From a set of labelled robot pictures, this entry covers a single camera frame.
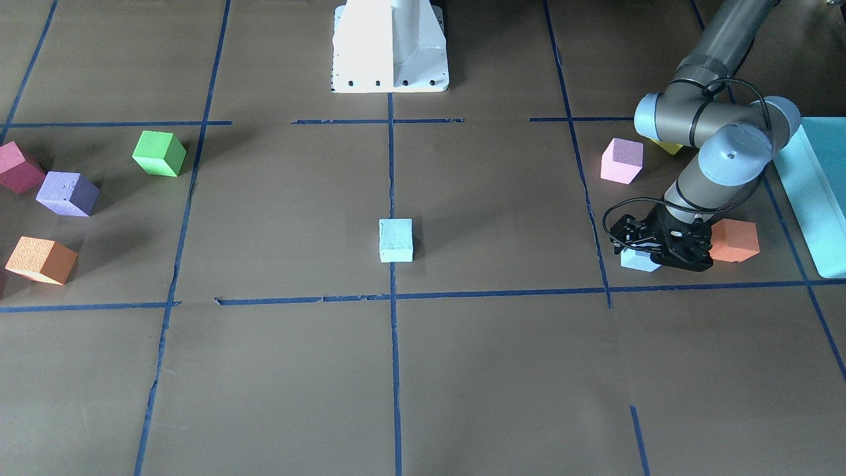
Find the light blue foam block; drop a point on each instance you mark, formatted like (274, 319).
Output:
(396, 242)

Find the orange foam block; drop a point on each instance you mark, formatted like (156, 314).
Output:
(40, 260)
(734, 240)

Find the pink foam block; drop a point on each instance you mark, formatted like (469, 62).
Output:
(622, 160)

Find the cyan plastic bin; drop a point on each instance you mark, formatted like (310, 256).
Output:
(812, 170)

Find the purple foam block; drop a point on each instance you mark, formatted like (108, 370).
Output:
(68, 194)

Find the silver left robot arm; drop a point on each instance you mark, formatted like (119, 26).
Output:
(735, 143)

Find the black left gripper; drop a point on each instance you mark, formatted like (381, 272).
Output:
(632, 233)

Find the red foam block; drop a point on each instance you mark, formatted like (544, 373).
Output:
(19, 171)

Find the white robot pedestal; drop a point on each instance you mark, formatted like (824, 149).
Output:
(389, 47)

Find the green foam block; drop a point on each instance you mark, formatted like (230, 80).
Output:
(159, 153)

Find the yellow foam block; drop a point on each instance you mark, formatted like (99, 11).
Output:
(668, 147)

